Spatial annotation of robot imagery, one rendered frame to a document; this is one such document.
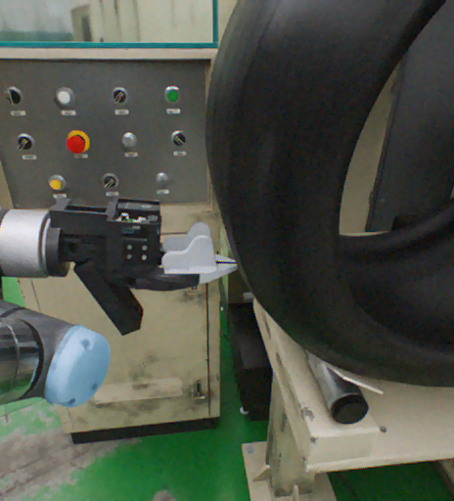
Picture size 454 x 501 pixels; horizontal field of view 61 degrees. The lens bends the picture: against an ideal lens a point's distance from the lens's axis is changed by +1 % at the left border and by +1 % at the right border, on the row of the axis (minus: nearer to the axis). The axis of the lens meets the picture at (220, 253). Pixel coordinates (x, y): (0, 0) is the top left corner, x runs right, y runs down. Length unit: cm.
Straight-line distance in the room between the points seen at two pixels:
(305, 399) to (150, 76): 75
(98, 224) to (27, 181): 66
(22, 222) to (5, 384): 17
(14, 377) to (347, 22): 36
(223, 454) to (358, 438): 101
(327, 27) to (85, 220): 28
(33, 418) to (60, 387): 139
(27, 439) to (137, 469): 44
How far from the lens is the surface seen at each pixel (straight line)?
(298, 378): 58
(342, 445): 56
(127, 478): 152
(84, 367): 40
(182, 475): 150
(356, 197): 78
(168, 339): 122
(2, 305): 48
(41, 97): 101
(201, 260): 44
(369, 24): 31
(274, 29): 32
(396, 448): 63
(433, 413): 69
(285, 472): 134
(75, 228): 43
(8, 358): 36
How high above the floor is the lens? 129
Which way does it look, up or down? 29 degrees down
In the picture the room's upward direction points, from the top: straight up
